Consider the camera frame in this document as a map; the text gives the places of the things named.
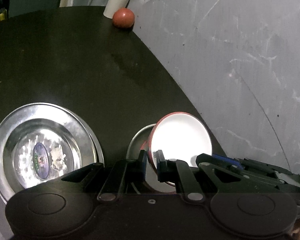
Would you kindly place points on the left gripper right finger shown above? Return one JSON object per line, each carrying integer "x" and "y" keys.
{"x": 179, "y": 173}

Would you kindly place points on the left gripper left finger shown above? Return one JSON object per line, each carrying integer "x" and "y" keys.
{"x": 124, "y": 173}

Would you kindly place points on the white thermos flask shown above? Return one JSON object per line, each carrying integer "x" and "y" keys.
{"x": 113, "y": 6}

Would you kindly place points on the deep steel mixing bowl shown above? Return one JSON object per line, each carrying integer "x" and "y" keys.
{"x": 151, "y": 185}

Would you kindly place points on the white bowl red rim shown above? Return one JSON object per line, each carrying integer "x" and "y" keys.
{"x": 179, "y": 135}

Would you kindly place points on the red ball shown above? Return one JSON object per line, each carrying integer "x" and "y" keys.
{"x": 123, "y": 18}

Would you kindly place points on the steel plate with sticker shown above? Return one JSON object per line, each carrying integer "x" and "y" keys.
{"x": 41, "y": 141}

